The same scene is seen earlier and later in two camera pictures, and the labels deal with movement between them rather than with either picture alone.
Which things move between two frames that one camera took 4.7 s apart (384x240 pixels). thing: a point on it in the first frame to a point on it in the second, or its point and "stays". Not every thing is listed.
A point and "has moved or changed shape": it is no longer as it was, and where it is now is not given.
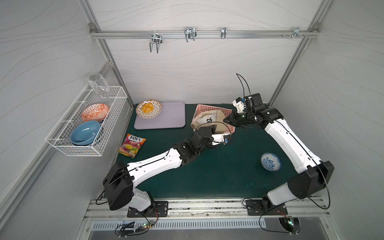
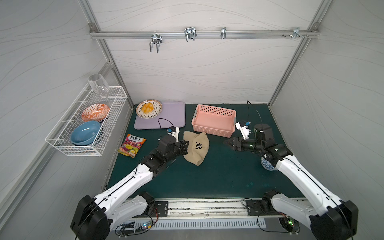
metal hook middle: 190,33 stays
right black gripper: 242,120 to 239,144
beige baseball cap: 210,118 has moved or changed shape
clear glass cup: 99,84 stays
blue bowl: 84,133 stays
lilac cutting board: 173,115 stays
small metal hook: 223,32 stays
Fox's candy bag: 131,145 stays
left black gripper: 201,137 to 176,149
